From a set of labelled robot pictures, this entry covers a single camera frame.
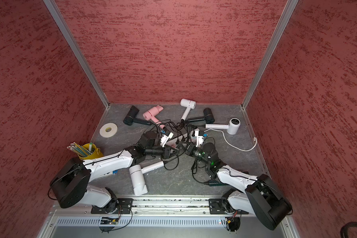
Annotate white power strip cable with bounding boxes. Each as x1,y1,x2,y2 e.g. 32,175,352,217
203,128,258,152

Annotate white square hair dryer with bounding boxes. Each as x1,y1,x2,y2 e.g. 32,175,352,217
180,99,196,121

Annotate black cord of front green dryer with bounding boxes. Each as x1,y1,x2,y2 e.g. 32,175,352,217
191,160,210,184

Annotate white round hair dryer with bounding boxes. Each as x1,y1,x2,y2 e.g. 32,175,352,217
205,118,241,135

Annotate white power strip coloured sockets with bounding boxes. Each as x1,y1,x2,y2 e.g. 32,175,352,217
166,131,197,148

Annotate black cable loop corner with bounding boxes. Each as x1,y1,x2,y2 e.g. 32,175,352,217
340,221,357,238

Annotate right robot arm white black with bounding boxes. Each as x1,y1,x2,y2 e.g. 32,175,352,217
184,142,293,230

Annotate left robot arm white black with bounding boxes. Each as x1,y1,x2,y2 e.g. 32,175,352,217
48,131,174,213

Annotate dark green hair dryer back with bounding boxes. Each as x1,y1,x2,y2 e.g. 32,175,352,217
184,108,215,124

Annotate aluminium front rail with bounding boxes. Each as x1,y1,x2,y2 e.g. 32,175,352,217
38,196,300,238

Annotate white tape roll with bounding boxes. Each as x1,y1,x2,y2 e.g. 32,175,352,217
99,123,118,138

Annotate pink hair dryer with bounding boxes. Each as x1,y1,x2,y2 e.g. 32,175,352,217
143,105,166,130

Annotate bundle of pencils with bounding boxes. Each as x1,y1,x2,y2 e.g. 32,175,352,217
67,142,92,158

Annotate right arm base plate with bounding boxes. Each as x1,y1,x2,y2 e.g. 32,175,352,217
208,198,249,217

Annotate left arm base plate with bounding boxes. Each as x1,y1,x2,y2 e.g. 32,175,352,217
91,198,133,215

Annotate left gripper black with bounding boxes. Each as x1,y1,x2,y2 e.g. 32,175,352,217
145,143,180,160

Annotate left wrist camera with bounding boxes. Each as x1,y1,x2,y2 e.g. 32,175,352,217
160,131,174,147

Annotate black hair dryer far left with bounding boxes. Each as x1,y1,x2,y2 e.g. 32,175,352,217
123,106,153,126

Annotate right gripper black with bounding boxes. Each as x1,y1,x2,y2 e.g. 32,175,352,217
179,141,211,166

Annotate white hair dryer front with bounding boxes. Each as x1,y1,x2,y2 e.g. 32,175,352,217
129,161,164,196

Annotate yellow cup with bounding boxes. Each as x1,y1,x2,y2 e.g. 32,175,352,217
79,143,104,160

